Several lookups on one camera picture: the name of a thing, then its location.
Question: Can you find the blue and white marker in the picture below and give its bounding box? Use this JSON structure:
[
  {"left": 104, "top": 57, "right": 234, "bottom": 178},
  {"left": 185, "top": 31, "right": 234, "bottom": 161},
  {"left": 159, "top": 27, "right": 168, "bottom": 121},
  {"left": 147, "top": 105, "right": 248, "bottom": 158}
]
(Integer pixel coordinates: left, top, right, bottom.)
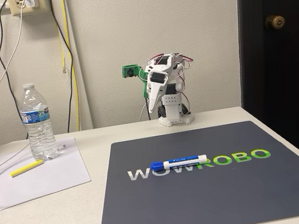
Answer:
[{"left": 149, "top": 153, "right": 209, "bottom": 174}]

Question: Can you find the green mounted camera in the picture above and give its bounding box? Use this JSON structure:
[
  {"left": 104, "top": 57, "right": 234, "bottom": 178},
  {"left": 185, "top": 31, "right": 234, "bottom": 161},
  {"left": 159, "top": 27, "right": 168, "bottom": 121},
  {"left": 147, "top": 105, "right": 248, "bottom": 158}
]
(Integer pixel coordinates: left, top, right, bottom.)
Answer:
[{"left": 119, "top": 61, "right": 153, "bottom": 101}]

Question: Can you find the clear plastic water bottle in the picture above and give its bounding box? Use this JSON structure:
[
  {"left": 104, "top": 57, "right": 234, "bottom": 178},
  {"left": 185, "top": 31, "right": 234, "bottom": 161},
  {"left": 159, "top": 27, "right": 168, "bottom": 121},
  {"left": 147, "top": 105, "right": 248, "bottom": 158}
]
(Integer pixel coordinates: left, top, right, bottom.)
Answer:
[{"left": 16, "top": 80, "right": 61, "bottom": 164}]

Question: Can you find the white paper sheet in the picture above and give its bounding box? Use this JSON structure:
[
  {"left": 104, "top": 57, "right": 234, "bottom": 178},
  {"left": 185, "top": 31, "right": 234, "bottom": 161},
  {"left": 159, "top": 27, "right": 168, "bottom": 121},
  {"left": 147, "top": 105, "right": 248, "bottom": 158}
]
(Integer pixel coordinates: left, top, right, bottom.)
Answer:
[{"left": 0, "top": 135, "right": 95, "bottom": 211}]

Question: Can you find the black camera cable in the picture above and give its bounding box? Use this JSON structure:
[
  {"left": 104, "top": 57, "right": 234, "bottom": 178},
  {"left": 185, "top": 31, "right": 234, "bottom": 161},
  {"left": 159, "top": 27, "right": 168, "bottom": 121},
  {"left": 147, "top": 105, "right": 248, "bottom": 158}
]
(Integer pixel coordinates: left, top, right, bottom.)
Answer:
[{"left": 143, "top": 96, "right": 152, "bottom": 121}]

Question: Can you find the brass door knob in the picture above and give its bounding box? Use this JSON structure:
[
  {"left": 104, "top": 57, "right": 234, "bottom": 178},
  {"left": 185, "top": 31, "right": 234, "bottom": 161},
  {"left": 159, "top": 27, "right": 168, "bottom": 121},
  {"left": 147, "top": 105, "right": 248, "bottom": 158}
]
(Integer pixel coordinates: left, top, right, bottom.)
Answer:
[{"left": 264, "top": 12, "right": 287, "bottom": 32}]

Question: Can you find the short yellow cable with plug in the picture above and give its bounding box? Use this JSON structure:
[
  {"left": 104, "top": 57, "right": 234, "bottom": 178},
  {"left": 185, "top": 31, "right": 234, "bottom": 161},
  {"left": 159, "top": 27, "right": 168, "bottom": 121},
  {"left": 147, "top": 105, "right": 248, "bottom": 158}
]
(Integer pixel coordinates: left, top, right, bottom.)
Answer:
[{"left": 53, "top": 17, "right": 68, "bottom": 74}]

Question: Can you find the yellow highlighter pen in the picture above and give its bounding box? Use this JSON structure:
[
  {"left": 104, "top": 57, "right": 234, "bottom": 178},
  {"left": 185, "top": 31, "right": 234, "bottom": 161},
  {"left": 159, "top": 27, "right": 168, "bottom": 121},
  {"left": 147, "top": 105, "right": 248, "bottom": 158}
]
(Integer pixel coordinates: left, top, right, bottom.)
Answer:
[{"left": 8, "top": 158, "right": 46, "bottom": 178}]

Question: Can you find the dark door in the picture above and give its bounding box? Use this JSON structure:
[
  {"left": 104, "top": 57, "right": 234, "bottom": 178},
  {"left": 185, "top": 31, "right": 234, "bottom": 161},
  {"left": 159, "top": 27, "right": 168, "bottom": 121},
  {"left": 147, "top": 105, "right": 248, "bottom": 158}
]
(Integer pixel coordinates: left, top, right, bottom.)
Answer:
[{"left": 225, "top": 0, "right": 299, "bottom": 192}]

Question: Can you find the black power cable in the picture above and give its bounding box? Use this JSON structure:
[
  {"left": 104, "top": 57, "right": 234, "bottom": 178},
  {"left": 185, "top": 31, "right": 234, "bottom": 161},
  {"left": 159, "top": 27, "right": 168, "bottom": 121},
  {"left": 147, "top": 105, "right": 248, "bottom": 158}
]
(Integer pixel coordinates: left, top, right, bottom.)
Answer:
[
  {"left": 0, "top": 0, "right": 30, "bottom": 142},
  {"left": 48, "top": 6, "right": 85, "bottom": 133}
]

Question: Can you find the beige wall outlet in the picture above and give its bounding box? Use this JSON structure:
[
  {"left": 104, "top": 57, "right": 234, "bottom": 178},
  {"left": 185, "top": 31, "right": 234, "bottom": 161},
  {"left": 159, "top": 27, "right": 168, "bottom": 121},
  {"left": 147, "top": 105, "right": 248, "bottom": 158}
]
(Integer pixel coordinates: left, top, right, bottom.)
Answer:
[{"left": 7, "top": 0, "right": 52, "bottom": 18}]

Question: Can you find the white charger plug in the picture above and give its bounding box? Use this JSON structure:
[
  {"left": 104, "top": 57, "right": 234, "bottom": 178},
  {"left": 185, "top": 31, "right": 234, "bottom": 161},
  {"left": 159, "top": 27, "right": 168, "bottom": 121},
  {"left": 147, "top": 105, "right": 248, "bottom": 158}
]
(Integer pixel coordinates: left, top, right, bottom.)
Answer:
[{"left": 23, "top": 0, "right": 40, "bottom": 9}]

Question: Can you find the long yellow cable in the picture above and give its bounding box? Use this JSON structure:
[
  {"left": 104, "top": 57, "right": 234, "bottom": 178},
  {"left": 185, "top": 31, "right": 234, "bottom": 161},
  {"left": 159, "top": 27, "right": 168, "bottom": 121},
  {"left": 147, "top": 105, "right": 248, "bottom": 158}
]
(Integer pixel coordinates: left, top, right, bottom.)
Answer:
[{"left": 57, "top": 0, "right": 85, "bottom": 131}]

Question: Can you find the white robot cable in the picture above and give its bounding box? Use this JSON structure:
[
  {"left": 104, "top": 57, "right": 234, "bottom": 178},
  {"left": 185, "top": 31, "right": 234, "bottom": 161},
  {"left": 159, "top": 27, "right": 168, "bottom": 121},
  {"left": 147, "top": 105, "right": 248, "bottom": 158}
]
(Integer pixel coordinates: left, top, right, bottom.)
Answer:
[{"left": 136, "top": 102, "right": 151, "bottom": 123}]

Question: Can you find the grey WOWROBO mat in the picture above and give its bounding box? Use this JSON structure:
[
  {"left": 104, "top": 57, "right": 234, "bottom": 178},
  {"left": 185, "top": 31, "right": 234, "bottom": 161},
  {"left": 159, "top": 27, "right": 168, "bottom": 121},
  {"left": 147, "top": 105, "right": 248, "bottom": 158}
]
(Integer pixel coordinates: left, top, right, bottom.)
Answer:
[{"left": 83, "top": 113, "right": 299, "bottom": 224}]

